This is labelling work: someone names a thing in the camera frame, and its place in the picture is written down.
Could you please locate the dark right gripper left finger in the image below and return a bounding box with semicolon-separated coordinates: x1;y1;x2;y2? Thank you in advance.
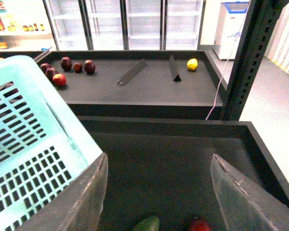
17;153;108;231

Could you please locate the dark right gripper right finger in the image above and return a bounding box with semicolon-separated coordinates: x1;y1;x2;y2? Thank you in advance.
210;154;289;231

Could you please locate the teal plastic shopping basket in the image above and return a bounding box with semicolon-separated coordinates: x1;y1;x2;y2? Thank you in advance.
0;55;102;231

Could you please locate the red apple lower tray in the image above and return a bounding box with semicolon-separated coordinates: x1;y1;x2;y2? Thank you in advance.
187;218;212;231

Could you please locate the red apple front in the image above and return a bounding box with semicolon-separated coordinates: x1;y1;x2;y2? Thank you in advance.
52;74;66;87

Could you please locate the dark red apple centre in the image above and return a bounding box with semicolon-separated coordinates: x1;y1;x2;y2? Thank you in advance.
45;67;59;82

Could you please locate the dark red apple right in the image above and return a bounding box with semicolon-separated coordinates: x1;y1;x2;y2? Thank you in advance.
84;60;95;75

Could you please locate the small dark red apple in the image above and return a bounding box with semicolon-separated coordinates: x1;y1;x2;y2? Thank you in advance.
73;62;83;73

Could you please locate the dark red apple back-centre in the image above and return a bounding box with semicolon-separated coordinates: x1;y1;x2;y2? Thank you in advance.
61;56;72;72

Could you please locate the dark red apple back-left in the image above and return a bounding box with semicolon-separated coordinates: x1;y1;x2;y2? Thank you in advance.
40;63;51;73

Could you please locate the green cucumber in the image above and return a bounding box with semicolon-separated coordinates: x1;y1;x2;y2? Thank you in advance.
132;216;160;231

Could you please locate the lower display tray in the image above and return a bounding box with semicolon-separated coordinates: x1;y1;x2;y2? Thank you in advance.
79;116;289;231

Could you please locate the display tray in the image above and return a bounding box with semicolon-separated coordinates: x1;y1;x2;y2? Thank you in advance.
37;51;226;120
0;51;48;61
79;116;289;231

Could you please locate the upper right display tray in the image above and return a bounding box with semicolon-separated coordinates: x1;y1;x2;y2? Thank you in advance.
37;51;226;120

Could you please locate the black divider strip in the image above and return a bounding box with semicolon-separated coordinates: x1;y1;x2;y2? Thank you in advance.
118;59;147;86

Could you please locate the black triangular divider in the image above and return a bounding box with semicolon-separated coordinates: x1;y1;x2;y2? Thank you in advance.
169;55;182;82

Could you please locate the yellow lemon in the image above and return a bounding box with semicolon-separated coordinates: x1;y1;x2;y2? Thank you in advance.
187;58;198;71

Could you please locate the upper left display tray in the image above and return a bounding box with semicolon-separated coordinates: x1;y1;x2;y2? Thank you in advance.
0;51;48;61

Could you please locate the glass door refrigerator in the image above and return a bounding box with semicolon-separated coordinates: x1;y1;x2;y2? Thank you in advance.
43;0;204;51

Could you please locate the white grocery shelf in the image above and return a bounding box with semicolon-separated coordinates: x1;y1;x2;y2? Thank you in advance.
0;0;56;51

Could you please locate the white chest freezer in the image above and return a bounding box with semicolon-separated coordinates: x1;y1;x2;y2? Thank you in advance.
213;1;249;60

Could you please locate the white cable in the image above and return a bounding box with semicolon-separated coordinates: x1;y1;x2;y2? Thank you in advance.
205;14;248;120

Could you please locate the black perforated frame post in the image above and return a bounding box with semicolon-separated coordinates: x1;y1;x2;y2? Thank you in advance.
220;0;289;121

